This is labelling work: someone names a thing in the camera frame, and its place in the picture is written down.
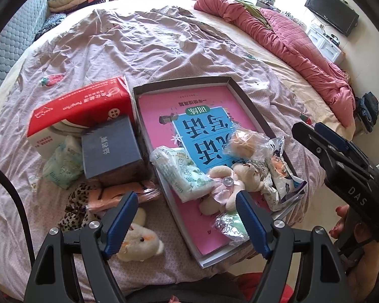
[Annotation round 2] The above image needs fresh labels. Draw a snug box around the olive green cloth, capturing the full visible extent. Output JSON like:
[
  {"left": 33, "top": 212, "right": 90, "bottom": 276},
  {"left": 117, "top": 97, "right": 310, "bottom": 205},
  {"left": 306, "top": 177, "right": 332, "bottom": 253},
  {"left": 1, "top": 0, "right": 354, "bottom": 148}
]
[{"left": 243, "top": 2, "right": 273, "bottom": 30}]

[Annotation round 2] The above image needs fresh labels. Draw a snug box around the black flat screen monitor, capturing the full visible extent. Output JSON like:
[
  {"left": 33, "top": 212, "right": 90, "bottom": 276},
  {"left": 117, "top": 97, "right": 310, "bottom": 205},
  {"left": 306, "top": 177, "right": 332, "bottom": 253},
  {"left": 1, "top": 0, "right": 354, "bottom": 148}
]
[{"left": 304, "top": 0, "right": 361, "bottom": 37}]

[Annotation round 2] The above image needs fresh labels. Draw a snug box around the dark grey box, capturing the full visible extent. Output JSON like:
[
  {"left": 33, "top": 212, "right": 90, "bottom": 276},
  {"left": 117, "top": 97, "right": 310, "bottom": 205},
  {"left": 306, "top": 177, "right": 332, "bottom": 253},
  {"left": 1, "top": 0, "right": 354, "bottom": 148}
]
[{"left": 81, "top": 114, "right": 153, "bottom": 187}]

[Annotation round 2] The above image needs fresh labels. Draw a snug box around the cream teddy bear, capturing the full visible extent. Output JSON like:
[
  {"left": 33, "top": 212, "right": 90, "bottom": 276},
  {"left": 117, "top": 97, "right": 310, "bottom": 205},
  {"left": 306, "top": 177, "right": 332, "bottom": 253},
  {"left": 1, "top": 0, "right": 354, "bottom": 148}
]
[{"left": 198, "top": 162, "right": 270, "bottom": 217}]

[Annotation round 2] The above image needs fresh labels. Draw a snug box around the leopard print cloth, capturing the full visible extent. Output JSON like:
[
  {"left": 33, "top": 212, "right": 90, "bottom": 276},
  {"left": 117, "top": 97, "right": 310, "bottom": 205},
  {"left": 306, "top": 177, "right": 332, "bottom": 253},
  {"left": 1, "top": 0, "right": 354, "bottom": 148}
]
[{"left": 57, "top": 181, "right": 105, "bottom": 232}]

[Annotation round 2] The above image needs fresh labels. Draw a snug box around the cream and orange hamster plush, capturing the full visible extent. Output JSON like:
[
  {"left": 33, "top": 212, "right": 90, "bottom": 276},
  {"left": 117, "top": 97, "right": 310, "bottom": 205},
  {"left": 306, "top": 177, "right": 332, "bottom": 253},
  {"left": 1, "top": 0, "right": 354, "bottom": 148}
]
[{"left": 115, "top": 208, "right": 165, "bottom": 262}]

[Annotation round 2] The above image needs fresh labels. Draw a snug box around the white cabinet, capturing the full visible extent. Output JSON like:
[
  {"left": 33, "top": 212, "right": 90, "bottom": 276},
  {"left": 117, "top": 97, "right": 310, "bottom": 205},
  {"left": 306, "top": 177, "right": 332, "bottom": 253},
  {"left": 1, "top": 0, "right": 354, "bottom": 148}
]
[{"left": 306, "top": 25, "right": 347, "bottom": 66}]

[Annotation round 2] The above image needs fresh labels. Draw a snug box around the lilac printed blanket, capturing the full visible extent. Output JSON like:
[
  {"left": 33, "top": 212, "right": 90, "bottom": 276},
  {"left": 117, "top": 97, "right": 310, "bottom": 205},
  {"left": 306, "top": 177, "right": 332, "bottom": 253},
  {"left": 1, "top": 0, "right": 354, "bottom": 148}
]
[{"left": 0, "top": 5, "right": 323, "bottom": 301}]

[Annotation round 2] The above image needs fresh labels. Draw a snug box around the silver green foil packet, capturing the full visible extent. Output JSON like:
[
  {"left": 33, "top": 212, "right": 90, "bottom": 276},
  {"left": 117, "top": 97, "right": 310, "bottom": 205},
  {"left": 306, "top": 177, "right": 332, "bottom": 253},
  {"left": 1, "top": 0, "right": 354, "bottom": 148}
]
[{"left": 214, "top": 211, "right": 252, "bottom": 249}]

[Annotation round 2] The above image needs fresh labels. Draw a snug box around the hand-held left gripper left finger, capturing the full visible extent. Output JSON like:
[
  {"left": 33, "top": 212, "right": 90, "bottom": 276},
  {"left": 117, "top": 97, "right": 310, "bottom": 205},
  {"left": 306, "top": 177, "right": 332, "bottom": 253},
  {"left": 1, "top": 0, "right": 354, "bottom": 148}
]
[{"left": 25, "top": 191, "right": 139, "bottom": 303}]

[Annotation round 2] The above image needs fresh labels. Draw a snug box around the person's right hand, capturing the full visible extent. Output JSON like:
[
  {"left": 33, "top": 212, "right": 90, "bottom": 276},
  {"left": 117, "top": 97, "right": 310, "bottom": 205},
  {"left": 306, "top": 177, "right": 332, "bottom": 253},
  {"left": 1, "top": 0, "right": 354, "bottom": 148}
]
[{"left": 333, "top": 205, "right": 379, "bottom": 303}]

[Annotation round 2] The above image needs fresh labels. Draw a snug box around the grey shallow cardboard tray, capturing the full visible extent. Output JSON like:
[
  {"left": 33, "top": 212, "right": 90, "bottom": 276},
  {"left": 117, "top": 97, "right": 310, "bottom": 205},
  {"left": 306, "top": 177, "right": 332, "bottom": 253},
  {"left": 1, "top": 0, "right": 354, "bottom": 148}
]
[{"left": 133, "top": 76, "right": 304, "bottom": 269}]

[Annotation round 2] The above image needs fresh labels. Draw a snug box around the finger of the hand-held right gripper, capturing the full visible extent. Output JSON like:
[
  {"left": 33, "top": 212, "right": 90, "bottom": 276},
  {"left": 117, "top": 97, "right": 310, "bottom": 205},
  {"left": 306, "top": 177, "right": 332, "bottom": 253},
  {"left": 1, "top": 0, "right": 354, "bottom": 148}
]
[
  {"left": 314, "top": 122, "right": 355, "bottom": 153},
  {"left": 291, "top": 122, "right": 336, "bottom": 165}
]

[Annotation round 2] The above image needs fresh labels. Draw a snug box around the red garment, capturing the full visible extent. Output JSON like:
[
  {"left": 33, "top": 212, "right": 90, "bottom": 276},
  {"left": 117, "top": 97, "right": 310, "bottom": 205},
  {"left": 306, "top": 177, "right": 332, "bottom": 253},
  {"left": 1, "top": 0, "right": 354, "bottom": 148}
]
[{"left": 237, "top": 273, "right": 295, "bottom": 302}]

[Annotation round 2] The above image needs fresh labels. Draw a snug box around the pink book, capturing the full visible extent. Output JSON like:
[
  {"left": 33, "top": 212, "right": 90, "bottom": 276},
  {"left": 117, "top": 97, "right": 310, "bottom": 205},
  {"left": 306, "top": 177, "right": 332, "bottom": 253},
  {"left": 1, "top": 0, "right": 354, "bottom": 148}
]
[{"left": 138, "top": 85, "right": 273, "bottom": 257}]

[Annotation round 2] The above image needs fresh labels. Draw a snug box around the bread bun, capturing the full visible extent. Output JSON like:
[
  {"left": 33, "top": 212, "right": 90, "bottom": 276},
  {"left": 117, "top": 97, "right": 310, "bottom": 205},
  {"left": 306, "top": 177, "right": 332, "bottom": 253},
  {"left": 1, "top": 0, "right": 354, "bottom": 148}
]
[{"left": 223, "top": 125, "right": 270, "bottom": 165}]

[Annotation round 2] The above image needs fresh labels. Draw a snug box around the pink quilt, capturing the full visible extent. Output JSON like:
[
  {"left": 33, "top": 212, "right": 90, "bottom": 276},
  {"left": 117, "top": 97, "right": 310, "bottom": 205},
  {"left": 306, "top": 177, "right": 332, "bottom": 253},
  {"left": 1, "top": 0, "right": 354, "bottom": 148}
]
[{"left": 194, "top": 0, "right": 356, "bottom": 127}]

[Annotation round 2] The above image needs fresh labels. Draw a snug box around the orange rolled cloth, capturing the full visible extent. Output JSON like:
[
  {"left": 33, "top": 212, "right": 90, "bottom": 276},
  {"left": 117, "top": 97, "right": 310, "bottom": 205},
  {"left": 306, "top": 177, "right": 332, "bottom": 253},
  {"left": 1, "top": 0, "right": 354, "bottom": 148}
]
[{"left": 85, "top": 180, "right": 162, "bottom": 214}]

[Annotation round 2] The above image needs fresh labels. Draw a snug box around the dark blue patterned cloth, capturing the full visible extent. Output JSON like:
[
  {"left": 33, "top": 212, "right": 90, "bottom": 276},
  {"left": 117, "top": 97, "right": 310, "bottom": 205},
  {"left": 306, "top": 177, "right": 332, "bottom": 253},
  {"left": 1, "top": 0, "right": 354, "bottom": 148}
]
[{"left": 34, "top": 13, "right": 67, "bottom": 40}]

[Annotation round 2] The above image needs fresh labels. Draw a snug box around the red tissue box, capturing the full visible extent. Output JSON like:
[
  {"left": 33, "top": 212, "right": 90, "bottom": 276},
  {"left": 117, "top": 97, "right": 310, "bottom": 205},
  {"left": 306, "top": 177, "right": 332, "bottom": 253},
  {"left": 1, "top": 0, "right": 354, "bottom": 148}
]
[{"left": 27, "top": 76, "right": 136, "bottom": 162}]

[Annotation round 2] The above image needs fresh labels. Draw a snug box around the black cable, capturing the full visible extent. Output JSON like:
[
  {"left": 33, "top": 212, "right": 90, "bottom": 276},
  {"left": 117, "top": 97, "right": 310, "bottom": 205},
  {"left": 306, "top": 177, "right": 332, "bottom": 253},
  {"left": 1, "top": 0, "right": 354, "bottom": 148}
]
[{"left": 0, "top": 159, "right": 36, "bottom": 261}]

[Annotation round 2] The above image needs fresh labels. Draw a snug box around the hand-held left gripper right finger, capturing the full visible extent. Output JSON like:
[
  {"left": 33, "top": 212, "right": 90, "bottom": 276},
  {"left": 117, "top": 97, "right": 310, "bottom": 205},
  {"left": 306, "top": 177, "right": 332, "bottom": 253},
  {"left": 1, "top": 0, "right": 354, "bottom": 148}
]
[{"left": 235, "top": 191, "right": 348, "bottom": 303}]

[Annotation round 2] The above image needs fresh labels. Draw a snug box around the dark blue bag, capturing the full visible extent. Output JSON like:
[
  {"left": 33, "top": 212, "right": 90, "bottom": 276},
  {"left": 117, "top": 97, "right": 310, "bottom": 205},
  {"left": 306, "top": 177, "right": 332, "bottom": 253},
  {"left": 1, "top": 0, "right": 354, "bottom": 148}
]
[{"left": 354, "top": 91, "right": 379, "bottom": 134}]

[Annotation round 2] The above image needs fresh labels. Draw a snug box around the green printed tissue packet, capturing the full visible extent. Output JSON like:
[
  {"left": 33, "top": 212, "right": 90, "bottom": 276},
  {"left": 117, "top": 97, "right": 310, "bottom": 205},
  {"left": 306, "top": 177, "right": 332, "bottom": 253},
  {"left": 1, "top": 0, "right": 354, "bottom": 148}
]
[
  {"left": 150, "top": 146, "right": 216, "bottom": 204},
  {"left": 42, "top": 135, "right": 85, "bottom": 190}
]

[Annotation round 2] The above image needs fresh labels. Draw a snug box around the white cartoon snack packet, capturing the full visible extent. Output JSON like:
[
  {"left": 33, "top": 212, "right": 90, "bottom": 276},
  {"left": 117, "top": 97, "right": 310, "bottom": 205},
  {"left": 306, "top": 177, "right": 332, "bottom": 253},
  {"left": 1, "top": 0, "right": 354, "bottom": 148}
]
[{"left": 265, "top": 136, "right": 308, "bottom": 213}]

